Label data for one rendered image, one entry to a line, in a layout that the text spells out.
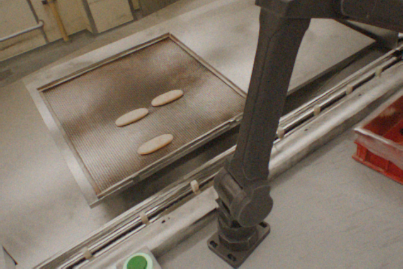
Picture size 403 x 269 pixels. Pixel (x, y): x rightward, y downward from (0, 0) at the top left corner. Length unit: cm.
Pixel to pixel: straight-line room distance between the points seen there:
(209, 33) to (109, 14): 304
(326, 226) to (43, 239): 65
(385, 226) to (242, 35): 79
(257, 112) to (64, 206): 62
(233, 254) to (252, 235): 6
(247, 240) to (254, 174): 16
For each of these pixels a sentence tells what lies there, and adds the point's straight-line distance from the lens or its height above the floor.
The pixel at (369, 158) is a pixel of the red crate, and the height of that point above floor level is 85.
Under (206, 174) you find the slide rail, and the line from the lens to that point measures 89.
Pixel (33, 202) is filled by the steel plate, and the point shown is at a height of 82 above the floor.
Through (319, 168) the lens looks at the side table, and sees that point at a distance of 93.
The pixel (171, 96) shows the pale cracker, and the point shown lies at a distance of 105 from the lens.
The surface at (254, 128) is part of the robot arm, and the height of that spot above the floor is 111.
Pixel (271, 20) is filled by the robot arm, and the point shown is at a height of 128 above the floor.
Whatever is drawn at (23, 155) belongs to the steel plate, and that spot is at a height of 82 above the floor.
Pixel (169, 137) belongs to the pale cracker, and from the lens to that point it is 94.
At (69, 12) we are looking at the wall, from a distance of 448.
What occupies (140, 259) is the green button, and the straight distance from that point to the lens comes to 72.
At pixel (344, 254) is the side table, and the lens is 79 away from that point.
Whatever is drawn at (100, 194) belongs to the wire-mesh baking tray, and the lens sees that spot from 87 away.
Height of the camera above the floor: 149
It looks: 37 degrees down
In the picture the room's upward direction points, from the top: 12 degrees counter-clockwise
